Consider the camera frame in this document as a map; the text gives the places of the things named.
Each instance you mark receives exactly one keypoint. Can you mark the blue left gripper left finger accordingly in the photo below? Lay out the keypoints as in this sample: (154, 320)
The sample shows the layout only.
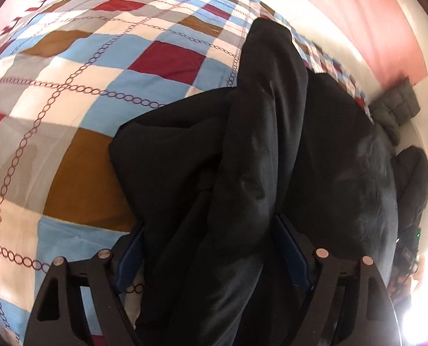
(127, 258)

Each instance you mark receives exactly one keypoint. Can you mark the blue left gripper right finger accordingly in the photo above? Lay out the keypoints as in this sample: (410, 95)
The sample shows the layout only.
(298, 255)

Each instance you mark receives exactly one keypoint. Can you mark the large black coat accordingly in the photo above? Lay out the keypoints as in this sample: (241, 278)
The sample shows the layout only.
(207, 176)

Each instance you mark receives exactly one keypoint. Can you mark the person's right hand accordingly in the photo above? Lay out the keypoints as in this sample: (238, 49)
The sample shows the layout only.
(400, 287)

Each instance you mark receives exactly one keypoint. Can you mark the black puffer jacket with snaps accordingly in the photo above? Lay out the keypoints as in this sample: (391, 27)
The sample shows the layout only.
(410, 168)

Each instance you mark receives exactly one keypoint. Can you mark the grey quilted puffer jacket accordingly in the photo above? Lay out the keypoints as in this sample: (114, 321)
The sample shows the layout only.
(394, 108)

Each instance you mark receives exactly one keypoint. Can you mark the checkered plaid bed sheet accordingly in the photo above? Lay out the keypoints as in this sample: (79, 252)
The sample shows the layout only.
(72, 71)

